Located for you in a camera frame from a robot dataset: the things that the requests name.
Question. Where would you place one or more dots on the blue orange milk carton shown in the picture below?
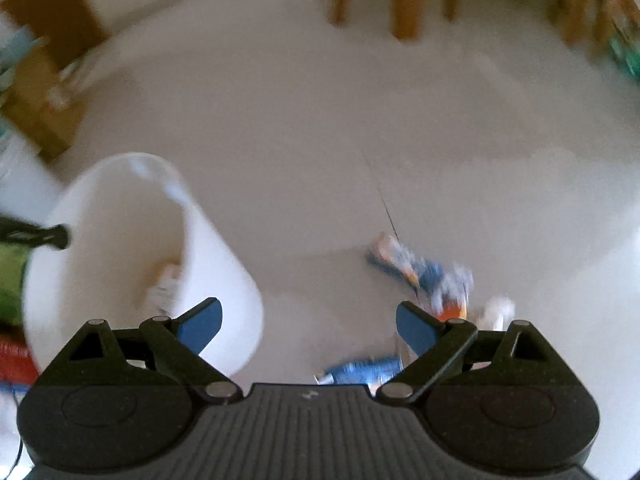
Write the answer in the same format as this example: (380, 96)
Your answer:
(443, 288)

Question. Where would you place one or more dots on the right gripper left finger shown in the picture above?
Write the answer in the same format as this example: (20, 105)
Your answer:
(176, 343)

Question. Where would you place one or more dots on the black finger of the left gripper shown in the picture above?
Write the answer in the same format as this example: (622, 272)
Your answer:
(19, 232)

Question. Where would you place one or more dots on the white tissue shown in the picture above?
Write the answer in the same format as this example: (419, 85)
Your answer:
(496, 315)

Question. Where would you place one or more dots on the white plastic trash bin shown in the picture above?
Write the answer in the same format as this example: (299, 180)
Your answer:
(140, 245)

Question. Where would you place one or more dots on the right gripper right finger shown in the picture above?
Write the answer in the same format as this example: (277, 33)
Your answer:
(438, 346)

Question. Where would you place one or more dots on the brown cardboard box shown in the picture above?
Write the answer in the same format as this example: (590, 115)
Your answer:
(40, 106)

